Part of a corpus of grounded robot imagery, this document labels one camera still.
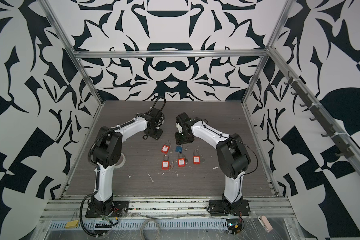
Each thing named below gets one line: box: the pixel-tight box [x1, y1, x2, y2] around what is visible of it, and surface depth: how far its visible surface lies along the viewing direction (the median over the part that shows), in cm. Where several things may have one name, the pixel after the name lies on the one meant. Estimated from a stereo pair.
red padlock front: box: [161, 154, 170, 170], surface depth 90 cm
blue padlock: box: [175, 144, 183, 153], surface depth 96 cm
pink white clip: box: [258, 215, 273, 233], surface depth 70 cm
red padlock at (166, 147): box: [161, 140, 171, 154], surface depth 96 cm
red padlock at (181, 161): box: [177, 152, 186, 168], surface depth 91 cm
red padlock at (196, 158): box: [193, 149, 201, 165], surface depth 91 cm
